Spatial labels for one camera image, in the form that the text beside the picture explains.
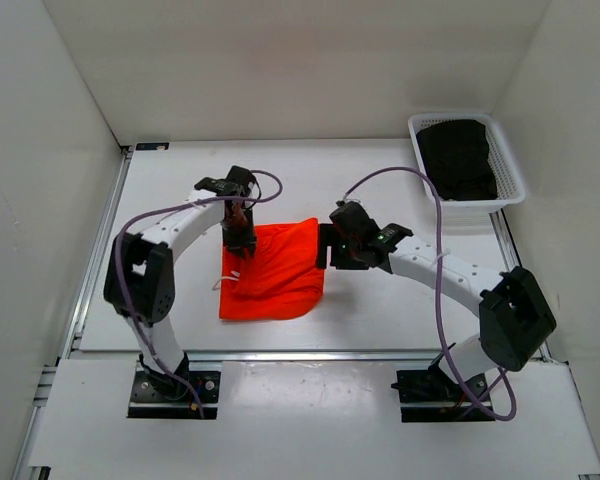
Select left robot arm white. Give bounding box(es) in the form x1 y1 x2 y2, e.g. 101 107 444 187
103 166 261 401

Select black folded shorts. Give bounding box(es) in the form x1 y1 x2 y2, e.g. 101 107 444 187
416 119 498 201

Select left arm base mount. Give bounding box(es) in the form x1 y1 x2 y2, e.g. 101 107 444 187
127 357 221 420

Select aluminium rail front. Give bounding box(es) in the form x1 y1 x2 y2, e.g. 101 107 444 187
69 348 546 364

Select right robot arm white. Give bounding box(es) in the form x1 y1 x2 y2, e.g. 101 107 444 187
316 201 557 400

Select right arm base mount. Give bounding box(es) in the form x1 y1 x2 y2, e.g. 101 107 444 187
391 353 494 424

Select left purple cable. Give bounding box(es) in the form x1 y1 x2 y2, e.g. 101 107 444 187
114 169 284 419

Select aluminium frame left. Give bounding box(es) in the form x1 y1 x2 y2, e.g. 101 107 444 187
10 145 135 479

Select orange shorts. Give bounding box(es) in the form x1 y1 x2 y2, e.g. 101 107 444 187
217 218 325 322

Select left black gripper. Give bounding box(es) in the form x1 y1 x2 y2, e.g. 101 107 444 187
219 206 256 259

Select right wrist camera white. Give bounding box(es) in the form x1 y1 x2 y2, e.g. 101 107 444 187
335 198 361 208

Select white plastic basket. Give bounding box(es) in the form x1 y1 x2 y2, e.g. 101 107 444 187
408 112 526 218

